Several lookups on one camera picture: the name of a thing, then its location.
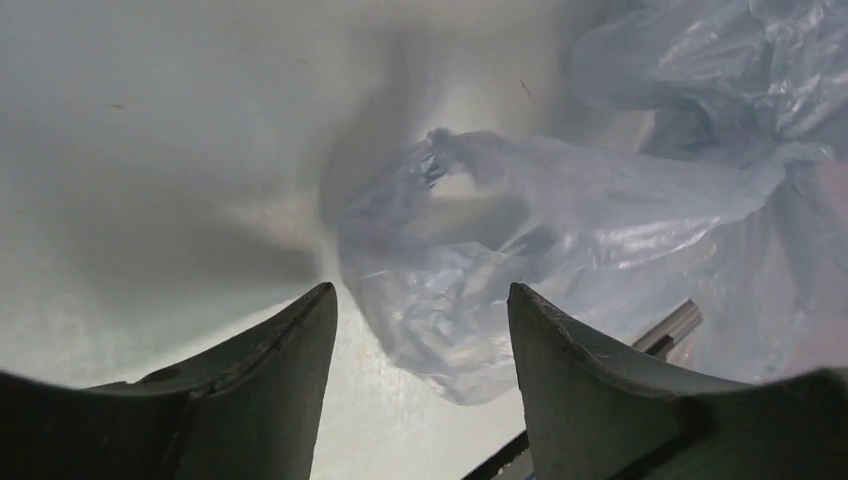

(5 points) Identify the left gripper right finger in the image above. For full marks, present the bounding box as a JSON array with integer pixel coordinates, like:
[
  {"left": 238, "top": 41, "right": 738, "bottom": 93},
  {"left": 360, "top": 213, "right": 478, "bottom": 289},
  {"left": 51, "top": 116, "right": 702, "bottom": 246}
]
[{"left": 508, "top": 283, "right": 847, "bottom": 479}]

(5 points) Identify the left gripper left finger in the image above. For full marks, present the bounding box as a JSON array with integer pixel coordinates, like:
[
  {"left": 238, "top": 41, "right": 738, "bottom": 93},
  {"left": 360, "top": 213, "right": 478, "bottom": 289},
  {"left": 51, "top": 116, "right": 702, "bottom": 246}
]
[{"left": 1, "top": 282, "right": 338, "bottom": 479}]

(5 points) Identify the light blue plastic trash bag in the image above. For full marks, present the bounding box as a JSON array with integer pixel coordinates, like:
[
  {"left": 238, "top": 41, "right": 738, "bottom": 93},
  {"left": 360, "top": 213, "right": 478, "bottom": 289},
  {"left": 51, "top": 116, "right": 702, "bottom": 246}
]
[{"left": 338, "top": 1, "right": 847, "bottom": 405}]

